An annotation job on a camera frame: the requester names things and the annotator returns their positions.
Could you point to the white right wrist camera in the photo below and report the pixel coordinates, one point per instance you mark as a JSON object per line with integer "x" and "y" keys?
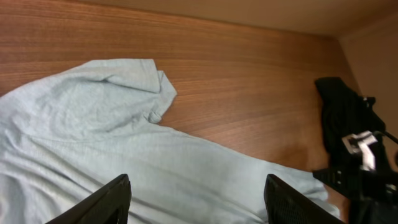
{"x": 359, "y": 144}

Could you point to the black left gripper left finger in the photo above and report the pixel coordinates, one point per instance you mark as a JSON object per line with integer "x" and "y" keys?
{"x": 110, "y": 204}

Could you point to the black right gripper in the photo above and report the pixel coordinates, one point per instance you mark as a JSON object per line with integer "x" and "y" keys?
{"x": 360, "y": 185}

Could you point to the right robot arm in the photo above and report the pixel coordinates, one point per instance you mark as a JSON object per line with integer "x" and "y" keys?
{"x": 372, "y": 212}

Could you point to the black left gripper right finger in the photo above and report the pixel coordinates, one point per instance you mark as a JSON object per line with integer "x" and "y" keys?
{"x": 285, "y": 205}

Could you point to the light blue t-shirt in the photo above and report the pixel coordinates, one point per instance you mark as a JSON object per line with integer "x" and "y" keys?
{"x": 65, "y": 136}

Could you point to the black t-shirt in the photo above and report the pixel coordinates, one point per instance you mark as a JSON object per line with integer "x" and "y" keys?
{"x": 344, "y": 112}

